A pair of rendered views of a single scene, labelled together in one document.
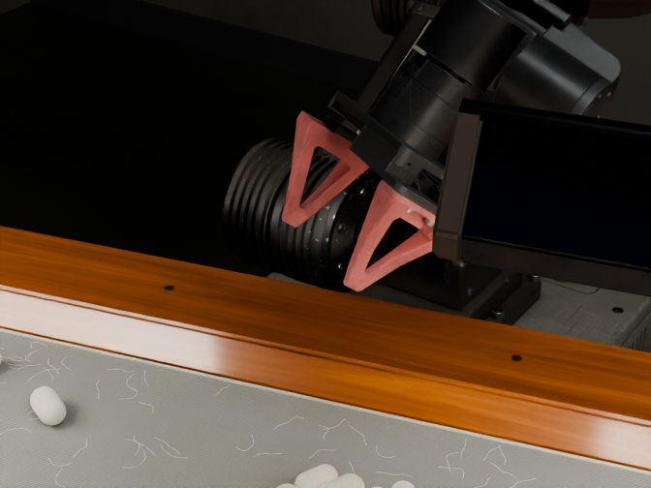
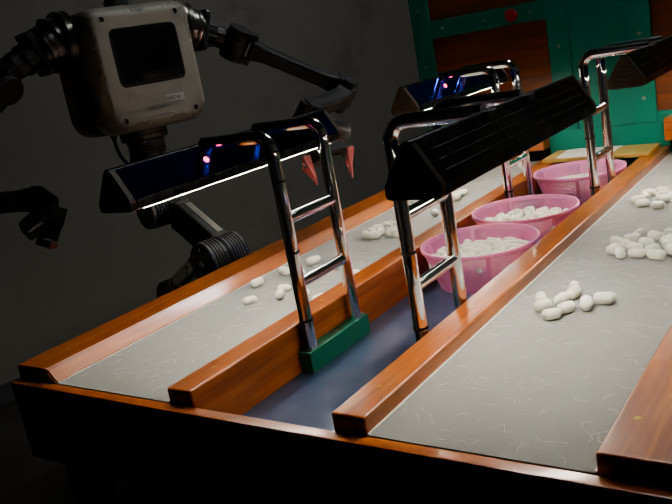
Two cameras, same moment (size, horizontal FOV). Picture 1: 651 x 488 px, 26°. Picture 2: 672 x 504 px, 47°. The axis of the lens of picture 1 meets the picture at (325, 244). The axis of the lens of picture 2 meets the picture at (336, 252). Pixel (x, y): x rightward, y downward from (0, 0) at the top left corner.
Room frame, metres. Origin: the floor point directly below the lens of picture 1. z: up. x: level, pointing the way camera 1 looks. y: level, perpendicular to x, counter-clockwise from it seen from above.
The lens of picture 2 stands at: (0.28, 1.95, 1.23)
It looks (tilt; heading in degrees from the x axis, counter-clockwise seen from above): 14 degrees down; 287
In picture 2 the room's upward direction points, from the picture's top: 11 degrees counter-clockwise
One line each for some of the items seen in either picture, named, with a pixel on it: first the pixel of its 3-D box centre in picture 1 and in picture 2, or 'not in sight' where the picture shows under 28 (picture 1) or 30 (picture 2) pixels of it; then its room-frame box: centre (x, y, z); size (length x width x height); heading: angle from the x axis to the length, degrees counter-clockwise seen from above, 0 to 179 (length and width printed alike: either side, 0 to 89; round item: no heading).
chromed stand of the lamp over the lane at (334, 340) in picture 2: not in sight; (283, 240); (0.80, 0.59, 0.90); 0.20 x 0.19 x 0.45; 70
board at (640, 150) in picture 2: not in sight; (600, 153); (0.14, -0.63, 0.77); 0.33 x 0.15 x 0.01; 160
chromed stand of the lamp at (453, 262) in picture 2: not in sight; (473, 239); (0.42, 0.72, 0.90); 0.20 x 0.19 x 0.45; 70
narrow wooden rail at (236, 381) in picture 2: not in sight; (441, 249); (0.58, 0.09, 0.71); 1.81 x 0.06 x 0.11; 70
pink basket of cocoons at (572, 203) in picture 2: not in sight; (526, 225); (0.37, -0.01, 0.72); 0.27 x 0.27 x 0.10
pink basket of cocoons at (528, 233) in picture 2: not in sight; (481, 259); (0.46, 0.26, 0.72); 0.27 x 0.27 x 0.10
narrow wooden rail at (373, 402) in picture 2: not in sight; (569, 249); (0.27, 0.20, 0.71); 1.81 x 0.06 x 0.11; 70
